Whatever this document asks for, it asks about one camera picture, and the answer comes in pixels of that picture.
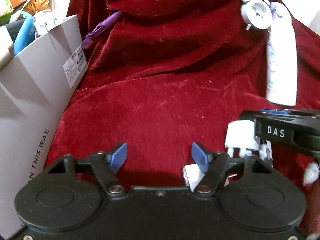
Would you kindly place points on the small blue white bottle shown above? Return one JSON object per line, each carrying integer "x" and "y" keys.
{"x": 265, "y": 152}

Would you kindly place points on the purple ribbon tie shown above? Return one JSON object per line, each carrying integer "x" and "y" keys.
{"x": 100, "y": 28}

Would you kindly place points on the red gloved right hand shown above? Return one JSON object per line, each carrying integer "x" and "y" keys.
{"x": 311, "y": 173}

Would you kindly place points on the white thermos bottle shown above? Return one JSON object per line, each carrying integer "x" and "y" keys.
{"x": 281, "y": 48}

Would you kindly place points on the black and white case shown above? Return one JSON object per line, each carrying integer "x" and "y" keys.
{"x": 208, "y": 183}

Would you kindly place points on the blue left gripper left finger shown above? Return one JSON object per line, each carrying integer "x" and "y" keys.
{"x": 116, "y": 157}

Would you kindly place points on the white power plug adapter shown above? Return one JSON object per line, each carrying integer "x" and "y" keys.
{"x": 241, "y": 135}

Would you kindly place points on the grey cardboard box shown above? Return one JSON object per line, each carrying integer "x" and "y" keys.
{"x": 36, "y": 87}

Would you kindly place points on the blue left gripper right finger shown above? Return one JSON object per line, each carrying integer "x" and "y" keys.
{"x": 202, "y": 156}

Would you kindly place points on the red velvet cloth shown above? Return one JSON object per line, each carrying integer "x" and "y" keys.
{"x": 169, "y": 73}

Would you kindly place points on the white alarm clock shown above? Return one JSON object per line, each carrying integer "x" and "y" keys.
{"x": 256, "y": 14}

